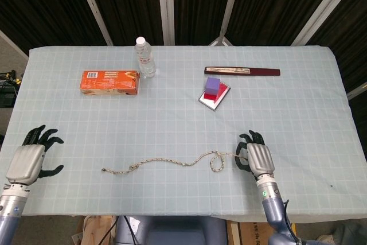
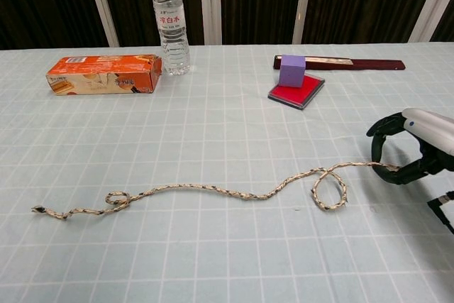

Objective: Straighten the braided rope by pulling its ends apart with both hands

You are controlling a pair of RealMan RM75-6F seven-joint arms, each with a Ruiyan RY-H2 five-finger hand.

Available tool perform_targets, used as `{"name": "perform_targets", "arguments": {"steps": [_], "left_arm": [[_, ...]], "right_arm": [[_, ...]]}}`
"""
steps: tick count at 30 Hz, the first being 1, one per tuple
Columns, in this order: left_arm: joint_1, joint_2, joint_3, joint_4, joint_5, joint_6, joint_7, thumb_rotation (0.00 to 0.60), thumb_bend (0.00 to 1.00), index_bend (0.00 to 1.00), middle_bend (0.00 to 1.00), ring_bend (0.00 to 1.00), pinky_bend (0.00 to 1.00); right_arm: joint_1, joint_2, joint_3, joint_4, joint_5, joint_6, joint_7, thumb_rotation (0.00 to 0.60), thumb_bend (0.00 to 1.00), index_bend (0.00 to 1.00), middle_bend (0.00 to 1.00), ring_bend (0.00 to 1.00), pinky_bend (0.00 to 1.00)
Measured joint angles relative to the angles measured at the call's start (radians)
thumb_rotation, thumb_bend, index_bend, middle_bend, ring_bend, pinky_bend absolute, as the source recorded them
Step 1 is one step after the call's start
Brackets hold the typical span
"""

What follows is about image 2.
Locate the orange cardboard snack box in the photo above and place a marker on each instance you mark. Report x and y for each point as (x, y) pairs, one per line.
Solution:
(103, 69)

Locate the clear plastic water bottle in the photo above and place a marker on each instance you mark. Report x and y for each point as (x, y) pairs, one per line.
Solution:
(172, 40)

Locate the red ink pad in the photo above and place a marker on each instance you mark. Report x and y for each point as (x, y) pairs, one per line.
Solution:
(308, 90)

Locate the light blue checked tablecloth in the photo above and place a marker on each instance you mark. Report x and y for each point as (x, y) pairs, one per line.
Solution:
(213, 132)

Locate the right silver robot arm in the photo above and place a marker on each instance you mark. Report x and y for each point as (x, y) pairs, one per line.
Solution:
(447, 218)

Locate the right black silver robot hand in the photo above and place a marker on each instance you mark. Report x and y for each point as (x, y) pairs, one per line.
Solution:
(432, 129)

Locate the white metal frame post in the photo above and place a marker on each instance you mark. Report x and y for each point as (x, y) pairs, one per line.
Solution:
(431, 5)
(103, 8)
(211, 5)
(303, 5)

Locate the dark red folded fan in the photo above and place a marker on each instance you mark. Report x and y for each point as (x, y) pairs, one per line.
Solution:
(372, 64)

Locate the purple foam cube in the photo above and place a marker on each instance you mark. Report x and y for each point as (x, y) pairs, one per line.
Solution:
(291, 72)

